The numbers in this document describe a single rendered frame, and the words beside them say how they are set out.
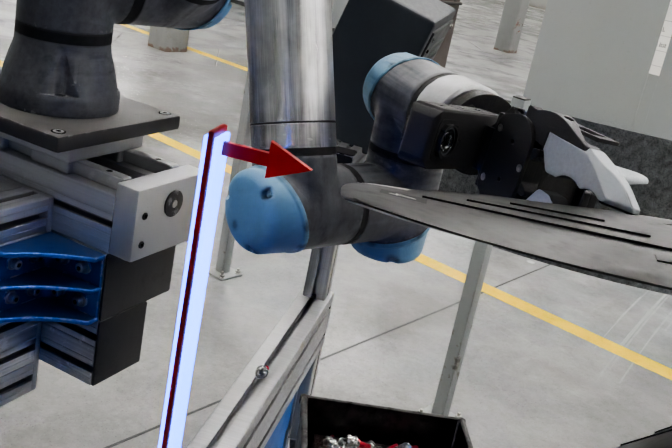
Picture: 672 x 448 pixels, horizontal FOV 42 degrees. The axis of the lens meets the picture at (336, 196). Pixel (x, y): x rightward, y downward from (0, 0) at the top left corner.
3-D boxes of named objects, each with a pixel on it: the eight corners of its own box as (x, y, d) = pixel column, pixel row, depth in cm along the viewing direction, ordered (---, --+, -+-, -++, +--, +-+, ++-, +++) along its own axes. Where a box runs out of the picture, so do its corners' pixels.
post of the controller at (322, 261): (324, 301, 113) (353, 156, 107) (301, 295, 113) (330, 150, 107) (329, 293, 115) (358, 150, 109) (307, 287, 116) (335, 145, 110)
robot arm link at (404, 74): (416, 132, 91) (435, 51, 88) (471, 167, 81) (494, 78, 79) (348, 126, 87) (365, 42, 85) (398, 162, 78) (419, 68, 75)
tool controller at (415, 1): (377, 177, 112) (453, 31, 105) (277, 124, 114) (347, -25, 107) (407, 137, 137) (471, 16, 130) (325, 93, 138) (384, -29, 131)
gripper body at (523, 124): (628, 141, 66) (534, 99, 76) (539, 121, 62) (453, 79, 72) (591, 235, 68) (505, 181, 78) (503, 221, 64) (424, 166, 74)
